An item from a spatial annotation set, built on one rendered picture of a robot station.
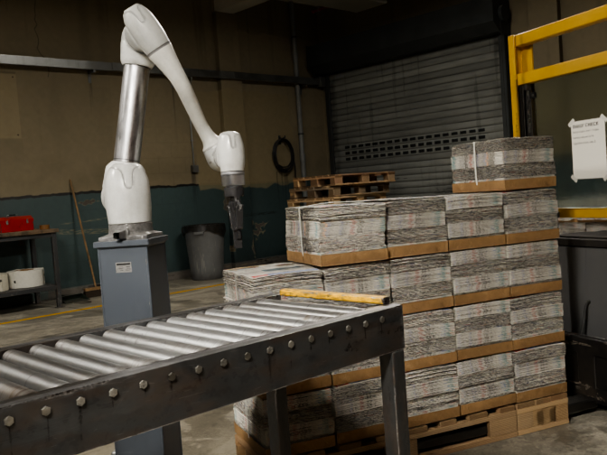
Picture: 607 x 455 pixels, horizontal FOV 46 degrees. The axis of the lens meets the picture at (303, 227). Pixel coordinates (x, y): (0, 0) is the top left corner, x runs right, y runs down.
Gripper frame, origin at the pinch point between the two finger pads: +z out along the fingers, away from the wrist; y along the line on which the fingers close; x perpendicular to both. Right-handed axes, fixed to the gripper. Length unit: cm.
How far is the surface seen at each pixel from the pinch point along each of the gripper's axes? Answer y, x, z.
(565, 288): 21, -183, 44
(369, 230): -20, -47, 0
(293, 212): 8.3, -27.4, -8.1
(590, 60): -16, -169, -67
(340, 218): -20.0, -34.7, -5.1
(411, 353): -18, -63, 52
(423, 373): -18, -68, 61
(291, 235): 10.7, -26.8, 1.2
